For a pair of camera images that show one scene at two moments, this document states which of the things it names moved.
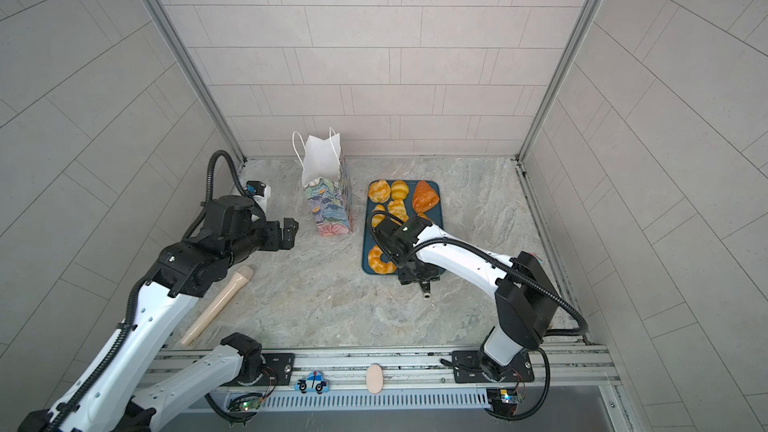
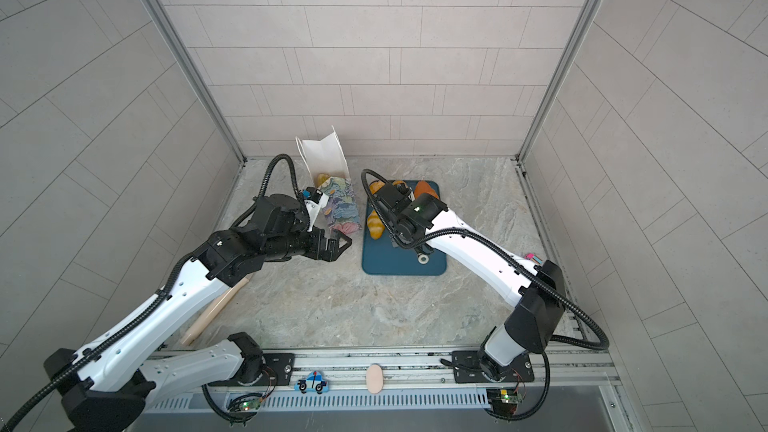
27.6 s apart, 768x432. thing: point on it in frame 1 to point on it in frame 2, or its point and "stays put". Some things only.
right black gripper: [429, 275] to [392, 225]
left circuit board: [244, 402] stays put
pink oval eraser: [374, 378] stays put
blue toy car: [313, 383] stays put
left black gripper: [276, 243] to [331, 254]
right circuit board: [503, 401] stays put
